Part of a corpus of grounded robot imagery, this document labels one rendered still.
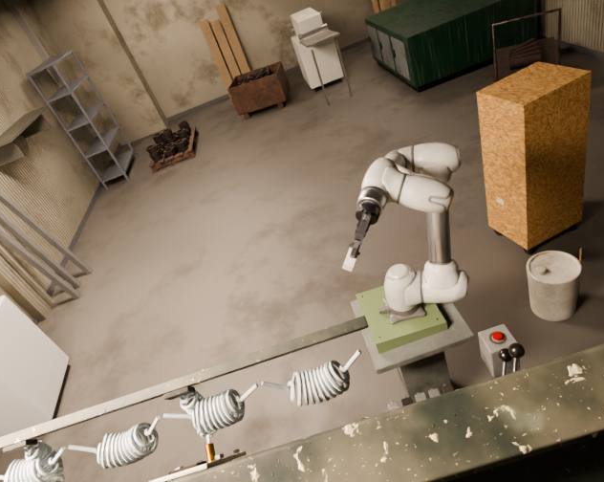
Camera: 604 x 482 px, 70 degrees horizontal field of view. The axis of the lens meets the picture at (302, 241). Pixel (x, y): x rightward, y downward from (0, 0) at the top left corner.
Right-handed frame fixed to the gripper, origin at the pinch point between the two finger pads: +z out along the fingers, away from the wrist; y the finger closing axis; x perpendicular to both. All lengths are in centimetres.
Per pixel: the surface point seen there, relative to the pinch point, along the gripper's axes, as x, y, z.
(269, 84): 231, 378, -518
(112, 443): 30, -15, 67
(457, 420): -21, -46, 48
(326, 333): 0, -36, 39
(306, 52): 190, 338, -577
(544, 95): -74, 49, -188
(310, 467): -5, -38, 60
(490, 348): -67, 58, -20
